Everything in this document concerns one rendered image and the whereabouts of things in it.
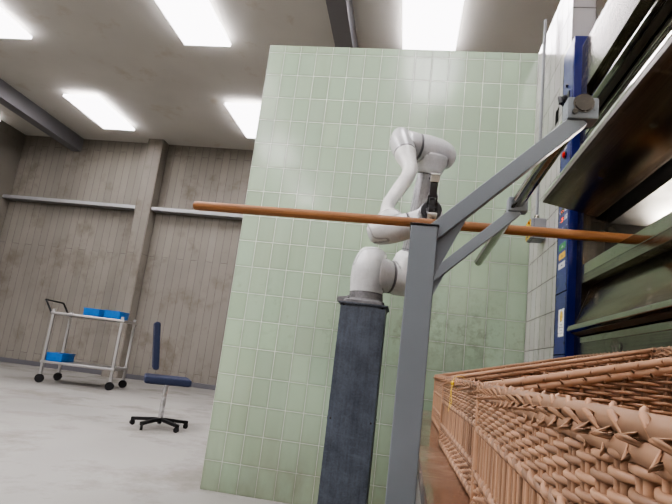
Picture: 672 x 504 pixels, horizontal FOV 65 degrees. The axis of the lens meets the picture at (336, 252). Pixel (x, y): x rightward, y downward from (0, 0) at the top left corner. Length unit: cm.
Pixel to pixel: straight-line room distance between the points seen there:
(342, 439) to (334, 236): 116
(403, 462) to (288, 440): 220
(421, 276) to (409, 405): 18
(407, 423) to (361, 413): 158
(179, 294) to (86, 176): 312
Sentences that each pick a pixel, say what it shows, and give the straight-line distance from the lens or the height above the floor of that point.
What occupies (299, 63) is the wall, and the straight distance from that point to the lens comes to 346.
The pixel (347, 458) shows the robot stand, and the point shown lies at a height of 35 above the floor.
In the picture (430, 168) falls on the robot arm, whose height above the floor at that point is 165.
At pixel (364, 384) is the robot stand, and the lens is 234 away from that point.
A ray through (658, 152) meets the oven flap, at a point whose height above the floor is 137.
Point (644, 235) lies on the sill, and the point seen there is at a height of 116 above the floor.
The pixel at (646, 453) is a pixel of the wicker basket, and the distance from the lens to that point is 23.
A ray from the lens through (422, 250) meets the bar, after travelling 79.
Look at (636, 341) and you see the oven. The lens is 162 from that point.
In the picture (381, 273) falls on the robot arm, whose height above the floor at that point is 115.
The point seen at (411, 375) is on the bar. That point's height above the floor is 73.
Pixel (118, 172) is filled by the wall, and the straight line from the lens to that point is 1124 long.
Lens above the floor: 74
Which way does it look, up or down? 11 degrees up
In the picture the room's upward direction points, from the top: 7 degrees clockwise
